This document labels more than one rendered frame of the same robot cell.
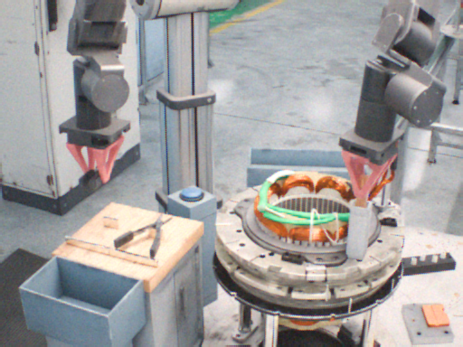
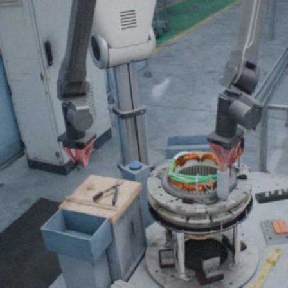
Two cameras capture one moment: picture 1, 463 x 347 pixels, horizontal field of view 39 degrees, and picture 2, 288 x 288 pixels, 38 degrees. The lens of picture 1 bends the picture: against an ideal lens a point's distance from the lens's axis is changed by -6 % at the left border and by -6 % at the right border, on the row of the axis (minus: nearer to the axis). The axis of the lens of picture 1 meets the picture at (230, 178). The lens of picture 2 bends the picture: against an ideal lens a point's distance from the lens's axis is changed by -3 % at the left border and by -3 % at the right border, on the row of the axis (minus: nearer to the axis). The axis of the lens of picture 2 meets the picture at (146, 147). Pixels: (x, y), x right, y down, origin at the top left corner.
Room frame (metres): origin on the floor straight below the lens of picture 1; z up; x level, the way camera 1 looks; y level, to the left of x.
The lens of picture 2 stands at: (-0.11, -0.06, 1.78)
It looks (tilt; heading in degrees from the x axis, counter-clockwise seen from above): 27 degrees down; 4
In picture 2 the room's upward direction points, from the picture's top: 6 degrees counter-clockwise
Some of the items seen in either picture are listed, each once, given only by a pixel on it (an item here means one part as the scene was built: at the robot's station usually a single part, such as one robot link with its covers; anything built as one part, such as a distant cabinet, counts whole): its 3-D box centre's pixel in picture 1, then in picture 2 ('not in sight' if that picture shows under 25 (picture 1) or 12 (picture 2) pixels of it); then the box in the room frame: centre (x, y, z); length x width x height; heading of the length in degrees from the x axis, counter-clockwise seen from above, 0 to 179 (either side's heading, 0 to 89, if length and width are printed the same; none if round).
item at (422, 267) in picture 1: (424, 264); (274, 195); (1.31, -0.46, 0.79); 0.15 x 0.05 x 0.02; 98
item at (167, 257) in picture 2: not in sight; (167, 256); (0.95, -0.02, 0.83); 0.05 x 0.04 x 0.02; 3
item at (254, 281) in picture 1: (261, 281); (172, 214); (0.88, -0.05, 1.05); 0.09 x 0.04 x 0.01; 65
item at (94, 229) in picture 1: (128, 243); (101, 197); (0.99, 0.17, 1.05); 0.20 x 0.19 x 0.02; 157
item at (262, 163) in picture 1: (304, 218); (200, 173); (1.31, -0.16, 0.92); 0.25 x 0.11 x 0.28; 86
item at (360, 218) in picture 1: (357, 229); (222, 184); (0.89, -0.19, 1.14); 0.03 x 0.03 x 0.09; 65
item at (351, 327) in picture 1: (355, 331); (231, 238); (1.03, -0.24, 0.83); 0.05 x 0.04 x 0.02; 29
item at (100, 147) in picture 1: (97, 154); (80, 151); (0.99, 0.21, 1.22); 0.07 x 0.07 x 0.09; 68
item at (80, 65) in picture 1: (92, 76); (72, 110); (0.98, 0.21, 1.35); 0.07 x 0.06 x 0.07; 28
